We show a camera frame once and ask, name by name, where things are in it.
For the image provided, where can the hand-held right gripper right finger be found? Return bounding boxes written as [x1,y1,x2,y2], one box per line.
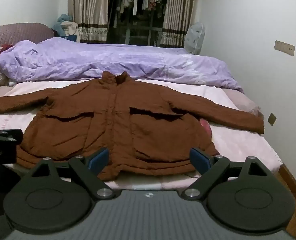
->
[181,147,270,201]

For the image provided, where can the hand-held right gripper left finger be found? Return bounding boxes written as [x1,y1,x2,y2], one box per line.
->
[29,147,116,201]

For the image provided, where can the brown jacket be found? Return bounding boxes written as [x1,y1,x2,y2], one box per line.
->
[0,70,265,182]

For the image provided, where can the blue and white clothes pile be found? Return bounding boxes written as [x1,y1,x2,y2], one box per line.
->
[53,14,80,42]

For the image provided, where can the hanging clothes on rack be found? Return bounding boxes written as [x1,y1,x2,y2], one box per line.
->
[108,0,169,28]

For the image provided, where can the pink printed blanket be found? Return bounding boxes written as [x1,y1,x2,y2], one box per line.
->
[0,79,284,191]

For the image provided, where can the mauve bed sheet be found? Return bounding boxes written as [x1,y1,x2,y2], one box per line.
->
[220,87,263,117]

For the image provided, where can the purple duvet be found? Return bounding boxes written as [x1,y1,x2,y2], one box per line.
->
[0,36,245,94]

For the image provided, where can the mauve quilted headboard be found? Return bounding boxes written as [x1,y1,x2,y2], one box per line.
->
[0,23,55,55]

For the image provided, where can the white covered floor fan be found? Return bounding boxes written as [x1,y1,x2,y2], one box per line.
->
[184,21,206,55]

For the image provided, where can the wooden bed frame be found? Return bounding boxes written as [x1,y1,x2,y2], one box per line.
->
[278,164,296,238]

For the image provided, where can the beige wide wall socket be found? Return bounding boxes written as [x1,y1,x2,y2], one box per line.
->
[274,40,295,57]

